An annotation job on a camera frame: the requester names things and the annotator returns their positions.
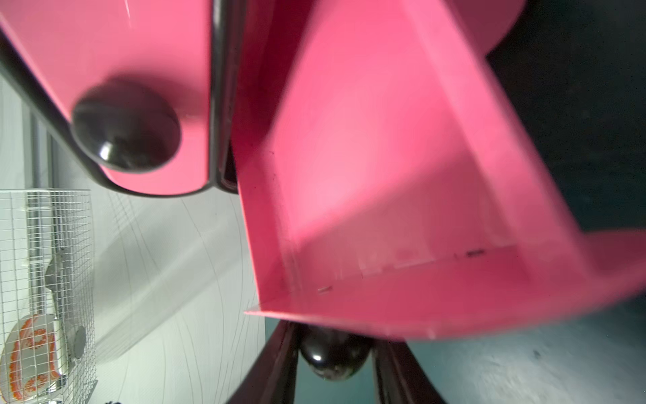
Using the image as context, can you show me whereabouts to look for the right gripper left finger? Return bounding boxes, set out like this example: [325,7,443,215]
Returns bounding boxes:
[227,321,301,404]

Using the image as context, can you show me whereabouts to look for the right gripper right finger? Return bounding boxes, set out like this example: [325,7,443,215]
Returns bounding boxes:
[373,340,447,404]

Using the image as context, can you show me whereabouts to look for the pink drawer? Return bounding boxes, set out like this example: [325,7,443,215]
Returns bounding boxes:
[231,1,645,340]
[1,0,213,195]

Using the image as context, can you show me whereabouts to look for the pink top drawer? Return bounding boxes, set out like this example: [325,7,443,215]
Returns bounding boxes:
[1,0,213,195]

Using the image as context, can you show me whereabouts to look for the black pink drawer cabinet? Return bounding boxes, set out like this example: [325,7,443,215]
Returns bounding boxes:
[1,1,312,198]

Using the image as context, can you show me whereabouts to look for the orange patterned bowl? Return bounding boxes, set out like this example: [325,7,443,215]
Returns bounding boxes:
[1,314,62,403]

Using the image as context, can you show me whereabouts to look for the white wire basket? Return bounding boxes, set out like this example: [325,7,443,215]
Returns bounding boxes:
[1,190,98,403]

